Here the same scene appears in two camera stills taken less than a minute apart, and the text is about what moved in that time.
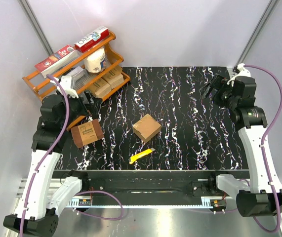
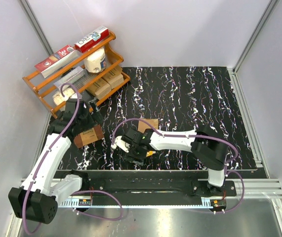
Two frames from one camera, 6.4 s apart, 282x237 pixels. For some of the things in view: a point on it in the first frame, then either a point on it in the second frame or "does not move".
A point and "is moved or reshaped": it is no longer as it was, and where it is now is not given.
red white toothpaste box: [92, 39] does not move
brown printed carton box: [87, 133] does not move
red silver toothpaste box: [47, 66] does not move
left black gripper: [94, 105] -> [95, 119]
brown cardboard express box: [146, 128] is moved or reshaped
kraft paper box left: [100, 88] does not move
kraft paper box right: [114, 77] does not move
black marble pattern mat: [160, 120] does not move
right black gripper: [219, 83] -> [130, 156]
